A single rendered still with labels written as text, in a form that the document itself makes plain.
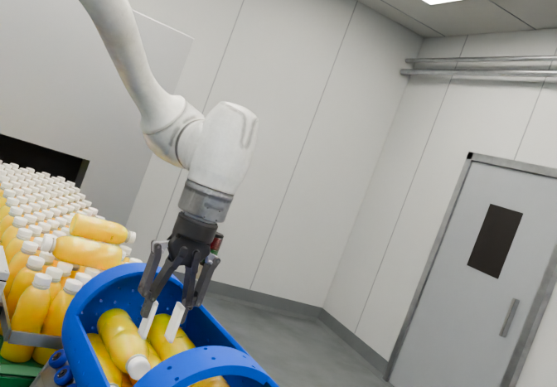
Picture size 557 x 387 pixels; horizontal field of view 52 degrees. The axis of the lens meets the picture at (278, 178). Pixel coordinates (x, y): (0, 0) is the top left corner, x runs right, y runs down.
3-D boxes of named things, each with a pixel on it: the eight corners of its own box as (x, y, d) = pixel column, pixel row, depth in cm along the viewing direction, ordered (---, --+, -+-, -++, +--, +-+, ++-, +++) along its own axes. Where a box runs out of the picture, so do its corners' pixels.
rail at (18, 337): (7, 343, 128) (12, 331, 128) (7, 341, 129) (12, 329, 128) (168, 362, 149) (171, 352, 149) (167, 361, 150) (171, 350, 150)
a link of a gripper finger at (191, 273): (186, 244, 105) (193, 244, 105) (179, 302, 106) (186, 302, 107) (193, 251, 101) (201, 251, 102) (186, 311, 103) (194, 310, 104)
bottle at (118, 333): (102, 304, 118) (126, 345, 102) (134, 310, 122) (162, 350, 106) (90, 336, 118) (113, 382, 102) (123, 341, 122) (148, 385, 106)
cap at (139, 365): (131, 354, 103) (133, 359, 102) (151, 356, 105) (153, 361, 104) (123, 374, 103) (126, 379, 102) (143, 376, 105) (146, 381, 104)
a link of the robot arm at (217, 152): (249, 200, 102) (210, 182, 112) (279, 119, 102) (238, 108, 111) (202, 187, 95) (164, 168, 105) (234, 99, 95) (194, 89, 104)
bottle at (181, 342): (173, 340, 128) (205, 382, 112) (142, 344, 124) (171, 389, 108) (176, 310, 126) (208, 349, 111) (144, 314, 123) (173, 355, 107)
